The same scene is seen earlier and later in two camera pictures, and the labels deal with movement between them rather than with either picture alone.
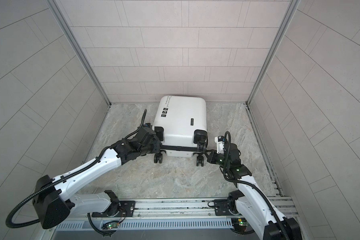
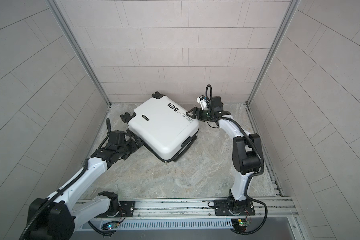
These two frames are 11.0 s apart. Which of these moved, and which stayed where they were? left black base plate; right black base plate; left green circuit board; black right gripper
Moved: black right gripper
Stayed: left black base plate; left green circuit board; right black base plate
